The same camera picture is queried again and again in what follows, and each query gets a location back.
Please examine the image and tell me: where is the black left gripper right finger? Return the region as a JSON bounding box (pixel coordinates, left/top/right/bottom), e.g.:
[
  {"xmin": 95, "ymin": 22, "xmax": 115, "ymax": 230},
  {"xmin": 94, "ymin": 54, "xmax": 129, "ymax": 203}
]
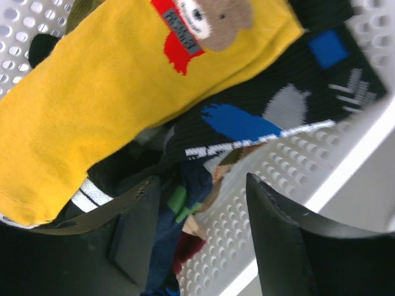
[{"xmin": 246, "ymin": 173, "xmax": 394, "ymax": 296}]

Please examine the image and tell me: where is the yellow bear sock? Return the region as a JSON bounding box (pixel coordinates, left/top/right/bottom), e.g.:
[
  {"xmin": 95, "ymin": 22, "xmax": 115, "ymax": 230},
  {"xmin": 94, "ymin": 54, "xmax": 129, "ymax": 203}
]
[{"xmin": 1, "ymin": 1, "xmax": 302, "ymax": 226}]

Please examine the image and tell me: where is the white oval sock basket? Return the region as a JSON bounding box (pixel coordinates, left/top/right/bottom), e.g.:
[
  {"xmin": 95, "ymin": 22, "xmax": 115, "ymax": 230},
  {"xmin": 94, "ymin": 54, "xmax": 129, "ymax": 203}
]
[{"xmin": 1, "ymin": 1, "xmax": 394, "ymax": 295}]

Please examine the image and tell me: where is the black blue patterned sock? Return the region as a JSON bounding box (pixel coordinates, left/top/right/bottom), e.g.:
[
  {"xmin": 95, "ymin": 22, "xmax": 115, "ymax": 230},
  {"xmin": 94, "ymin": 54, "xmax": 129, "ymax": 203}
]
[{"xmin": 162, "ymin": 18, "xmax": 387, "ymax": 164}]

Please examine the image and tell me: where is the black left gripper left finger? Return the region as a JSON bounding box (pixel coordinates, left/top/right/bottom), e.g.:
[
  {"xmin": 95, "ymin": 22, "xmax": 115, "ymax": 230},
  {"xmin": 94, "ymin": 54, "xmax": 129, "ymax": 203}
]
[{"xmin": 1, "ymin": 177, "xmax": 160, "ymax": 295}]

